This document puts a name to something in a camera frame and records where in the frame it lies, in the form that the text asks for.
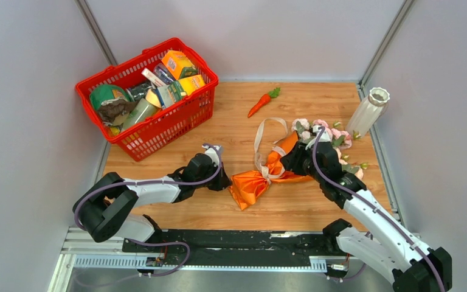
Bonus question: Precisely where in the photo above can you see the cream ribbon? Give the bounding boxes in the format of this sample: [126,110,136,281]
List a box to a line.
[254,117,289,184]

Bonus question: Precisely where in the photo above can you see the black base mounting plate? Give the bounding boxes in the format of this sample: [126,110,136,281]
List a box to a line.
[122,229,347,267]

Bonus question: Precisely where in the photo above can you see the orange toy carrot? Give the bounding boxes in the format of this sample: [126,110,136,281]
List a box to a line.
[247,87,281,118]

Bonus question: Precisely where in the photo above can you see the aluminium rail frame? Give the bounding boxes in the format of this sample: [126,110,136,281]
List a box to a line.
[48,228,424,292]

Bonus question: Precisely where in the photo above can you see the dark snack packet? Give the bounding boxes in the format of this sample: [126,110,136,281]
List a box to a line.
[126,80,153,102]

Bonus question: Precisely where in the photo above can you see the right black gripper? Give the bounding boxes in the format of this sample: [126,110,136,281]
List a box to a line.
[278,142,324,184]

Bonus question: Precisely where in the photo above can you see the red plastic shopping basket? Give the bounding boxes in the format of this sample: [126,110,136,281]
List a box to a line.
[75,37,219,161]

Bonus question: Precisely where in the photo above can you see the green scrub sponge box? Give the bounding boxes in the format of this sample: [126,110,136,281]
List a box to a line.
[156,81,187,109]

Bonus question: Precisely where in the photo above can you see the white red small box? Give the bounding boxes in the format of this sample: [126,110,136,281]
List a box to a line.
[141,68,167,88]

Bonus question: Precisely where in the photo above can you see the yellow sponge pack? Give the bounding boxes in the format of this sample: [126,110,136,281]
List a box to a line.
[177,74,206,96]

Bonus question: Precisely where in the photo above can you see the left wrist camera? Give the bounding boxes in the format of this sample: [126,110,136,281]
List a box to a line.
[202,144,223,166]

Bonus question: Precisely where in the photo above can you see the white ribbed ceramic vase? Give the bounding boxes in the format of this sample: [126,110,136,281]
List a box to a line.
[346,87,390,139]

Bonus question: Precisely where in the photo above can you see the green cylinder bottle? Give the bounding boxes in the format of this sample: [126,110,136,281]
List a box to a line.
[121,98,159,133]

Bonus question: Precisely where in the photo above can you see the pink flower bouquet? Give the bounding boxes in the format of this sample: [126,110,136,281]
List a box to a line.
[291,119,367,179]

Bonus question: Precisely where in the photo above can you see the brown crumpled bag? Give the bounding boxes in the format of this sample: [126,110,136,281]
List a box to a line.
[96,99,137,127]

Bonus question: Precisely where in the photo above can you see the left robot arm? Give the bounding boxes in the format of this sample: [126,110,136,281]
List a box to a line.
[72,148,232,252]

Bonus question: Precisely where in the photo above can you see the orange wrapping paper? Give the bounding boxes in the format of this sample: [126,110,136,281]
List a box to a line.
[229,132,311,210]

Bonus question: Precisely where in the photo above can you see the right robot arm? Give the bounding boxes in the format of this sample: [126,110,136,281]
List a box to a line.
[280,142,452,291]

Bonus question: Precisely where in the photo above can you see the green round package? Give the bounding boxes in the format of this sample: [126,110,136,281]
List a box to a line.
[89,84,133,111]

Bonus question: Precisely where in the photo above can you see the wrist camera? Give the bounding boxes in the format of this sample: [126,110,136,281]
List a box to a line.
[312,125,333,142]
[202,144,223,166]

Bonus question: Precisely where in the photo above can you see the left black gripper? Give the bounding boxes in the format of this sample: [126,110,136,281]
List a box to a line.
[194,161,233,192]

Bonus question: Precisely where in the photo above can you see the orange green box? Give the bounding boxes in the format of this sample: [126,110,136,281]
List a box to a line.
[162,50,198,80]

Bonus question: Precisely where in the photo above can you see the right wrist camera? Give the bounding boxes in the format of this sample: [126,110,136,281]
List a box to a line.
[312,125,333,142]

